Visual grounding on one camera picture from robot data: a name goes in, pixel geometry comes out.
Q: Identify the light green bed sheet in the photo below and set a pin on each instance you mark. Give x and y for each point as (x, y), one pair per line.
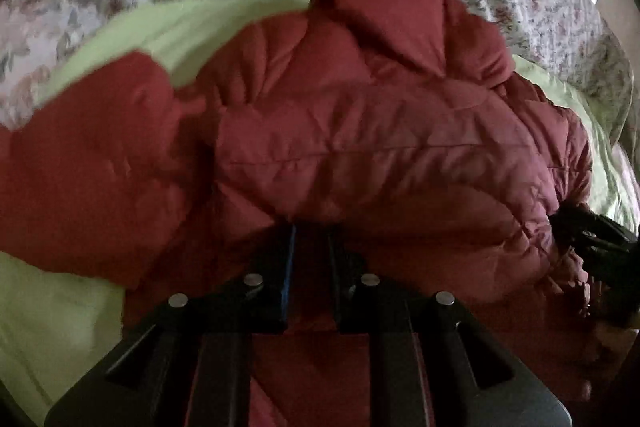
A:
(54, 327)

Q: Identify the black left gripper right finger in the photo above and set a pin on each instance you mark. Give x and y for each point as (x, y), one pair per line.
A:
(431, 363)

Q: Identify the right hand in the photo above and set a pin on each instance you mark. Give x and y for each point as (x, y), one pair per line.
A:
(608, 349)

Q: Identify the large floral pillow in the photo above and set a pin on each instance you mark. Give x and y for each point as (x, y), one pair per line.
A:
(36, 37)

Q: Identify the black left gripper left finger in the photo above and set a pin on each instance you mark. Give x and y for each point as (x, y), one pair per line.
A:
(188, 362)

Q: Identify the red puffer jacket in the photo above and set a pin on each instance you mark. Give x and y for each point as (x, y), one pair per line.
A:
(401, 122)

